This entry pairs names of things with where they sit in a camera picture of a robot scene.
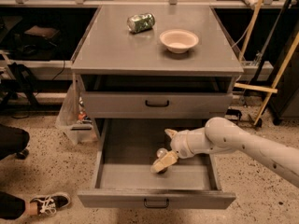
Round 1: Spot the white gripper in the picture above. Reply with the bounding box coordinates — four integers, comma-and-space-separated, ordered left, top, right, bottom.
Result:
150, 128, 206, 174

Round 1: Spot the orange soda can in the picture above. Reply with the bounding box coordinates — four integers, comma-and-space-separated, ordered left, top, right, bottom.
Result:
155, 148, 171, 173

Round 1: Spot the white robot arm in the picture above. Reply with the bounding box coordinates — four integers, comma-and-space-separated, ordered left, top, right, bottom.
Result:
150, 117, 299, 187

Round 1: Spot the open grey middle drawer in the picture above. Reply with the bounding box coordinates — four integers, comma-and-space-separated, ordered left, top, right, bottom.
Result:
78, 119, 235, 209

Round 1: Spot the grey drawer cabinet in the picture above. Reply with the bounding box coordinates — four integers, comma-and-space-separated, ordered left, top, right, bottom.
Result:
72, 4, 243, 135

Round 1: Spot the closed grey top drawer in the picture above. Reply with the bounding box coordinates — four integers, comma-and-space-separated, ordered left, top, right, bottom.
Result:
81, 91, 233, 119

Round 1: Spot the green soda can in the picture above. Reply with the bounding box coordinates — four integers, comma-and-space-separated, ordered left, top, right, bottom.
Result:
127, 13, 155, 34

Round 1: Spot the white paper bowl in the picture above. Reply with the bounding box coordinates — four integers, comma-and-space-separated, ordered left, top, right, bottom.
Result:
160, 29, 199, 54

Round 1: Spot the black and white sneaker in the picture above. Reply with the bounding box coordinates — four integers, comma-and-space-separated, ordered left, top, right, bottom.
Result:
30, 192, 71, 216

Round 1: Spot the black trouser leg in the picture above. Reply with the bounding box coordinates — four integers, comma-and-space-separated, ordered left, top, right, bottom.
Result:
0, 125, 30, 160

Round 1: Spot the wooden stick frame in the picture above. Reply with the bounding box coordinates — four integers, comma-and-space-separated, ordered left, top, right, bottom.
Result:
234, 0, 299, 127

